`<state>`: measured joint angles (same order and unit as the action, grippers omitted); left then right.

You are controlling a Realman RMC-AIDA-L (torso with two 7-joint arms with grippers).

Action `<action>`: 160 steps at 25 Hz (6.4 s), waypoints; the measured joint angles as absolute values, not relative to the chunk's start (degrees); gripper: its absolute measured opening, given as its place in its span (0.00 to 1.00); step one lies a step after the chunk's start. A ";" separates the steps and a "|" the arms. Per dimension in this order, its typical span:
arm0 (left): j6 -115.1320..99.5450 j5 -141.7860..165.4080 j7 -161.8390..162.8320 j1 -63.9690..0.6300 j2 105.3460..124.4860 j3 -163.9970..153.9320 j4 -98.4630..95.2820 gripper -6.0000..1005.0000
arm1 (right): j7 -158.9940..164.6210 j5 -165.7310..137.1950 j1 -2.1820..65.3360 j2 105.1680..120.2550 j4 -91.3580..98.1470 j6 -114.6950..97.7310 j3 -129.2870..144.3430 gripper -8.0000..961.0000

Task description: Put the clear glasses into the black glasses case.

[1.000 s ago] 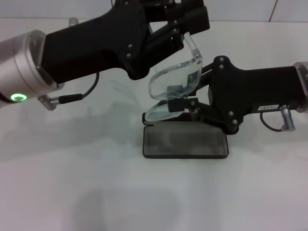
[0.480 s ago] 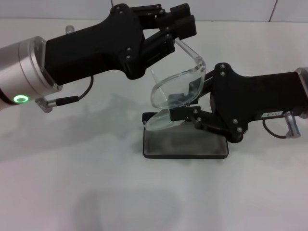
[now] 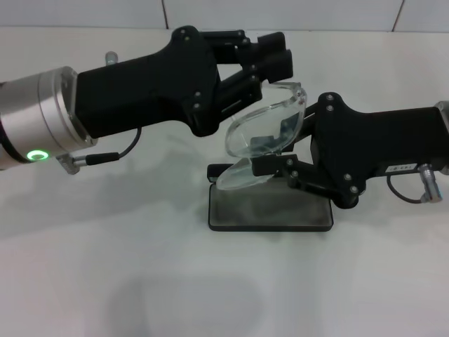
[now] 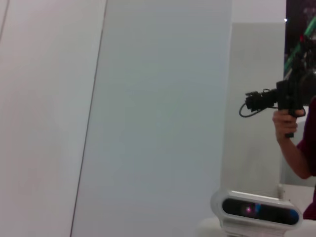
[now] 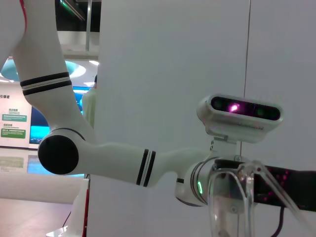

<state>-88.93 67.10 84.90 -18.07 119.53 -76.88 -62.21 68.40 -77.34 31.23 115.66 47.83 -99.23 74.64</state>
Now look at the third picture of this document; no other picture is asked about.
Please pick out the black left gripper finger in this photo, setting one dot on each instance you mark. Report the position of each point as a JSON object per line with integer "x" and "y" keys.
{"x": 277, "y": 66}
{"x": 270, "y": 42}

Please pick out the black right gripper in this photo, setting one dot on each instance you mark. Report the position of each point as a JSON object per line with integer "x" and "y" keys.
{"x": 368, "y": 144}

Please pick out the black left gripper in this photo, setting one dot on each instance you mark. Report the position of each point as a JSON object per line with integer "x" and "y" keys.
{"x": 147, "y": 91}

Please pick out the clear white glasses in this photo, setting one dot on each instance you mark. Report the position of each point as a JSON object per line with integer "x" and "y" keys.
{"x": 259, "y": 119}

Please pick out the black glasses case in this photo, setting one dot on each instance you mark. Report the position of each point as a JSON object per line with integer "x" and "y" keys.
{"x": 270, "y": 214}

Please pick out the silver left wrist post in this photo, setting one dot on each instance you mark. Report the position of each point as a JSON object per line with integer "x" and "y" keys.
{"x": 111, "y": 58}

